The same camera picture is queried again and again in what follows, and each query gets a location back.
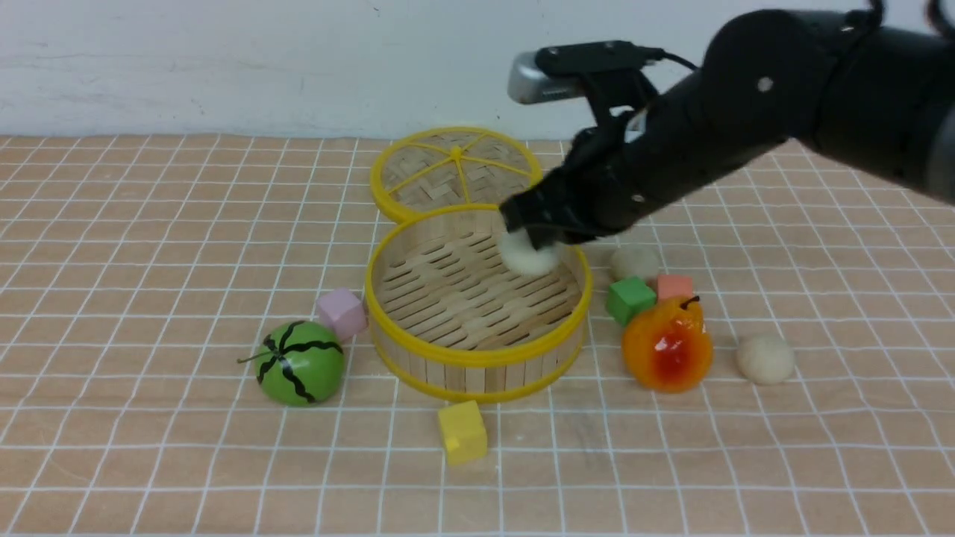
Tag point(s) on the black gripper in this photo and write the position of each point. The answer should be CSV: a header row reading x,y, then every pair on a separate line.
x,y
614,176

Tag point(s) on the white bun front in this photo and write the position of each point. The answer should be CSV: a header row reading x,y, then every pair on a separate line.
x,y
519,255

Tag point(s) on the white bun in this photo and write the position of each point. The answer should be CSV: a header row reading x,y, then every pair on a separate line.
x,y
634,261
765,358
519,255

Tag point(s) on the white bun back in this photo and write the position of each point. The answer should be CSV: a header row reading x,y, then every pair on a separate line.
x,y
634,261

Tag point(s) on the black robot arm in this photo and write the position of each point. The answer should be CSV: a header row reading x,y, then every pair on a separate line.
x,y
874,98

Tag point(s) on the bamboo steamer lid yellow rim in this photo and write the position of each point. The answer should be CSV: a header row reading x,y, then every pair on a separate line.
x,y
448,166

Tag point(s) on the bamboo steamer tray yellow rim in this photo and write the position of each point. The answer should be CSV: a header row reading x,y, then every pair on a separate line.
x,y
448,319

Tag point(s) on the green foam cube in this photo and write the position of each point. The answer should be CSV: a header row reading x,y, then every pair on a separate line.
x,y
628,297

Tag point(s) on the salmon foam cube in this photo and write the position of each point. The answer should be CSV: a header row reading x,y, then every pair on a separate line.
x,y
669,285

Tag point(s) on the orange toy pear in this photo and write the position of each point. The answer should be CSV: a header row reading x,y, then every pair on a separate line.
x,y
667,348

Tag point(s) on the pink foam cube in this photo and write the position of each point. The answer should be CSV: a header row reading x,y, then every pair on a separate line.
x,y
343,312

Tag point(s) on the yellow foam cube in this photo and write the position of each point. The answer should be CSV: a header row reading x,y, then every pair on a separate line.
x,y
463,433

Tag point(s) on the green toy watermelon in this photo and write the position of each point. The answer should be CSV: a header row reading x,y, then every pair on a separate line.
x,y
300,363

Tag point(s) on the checkered orange tablecloth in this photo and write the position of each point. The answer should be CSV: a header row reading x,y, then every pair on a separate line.
x,y
136,271

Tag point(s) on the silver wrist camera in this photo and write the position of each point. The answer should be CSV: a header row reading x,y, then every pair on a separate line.
x,y
607,73

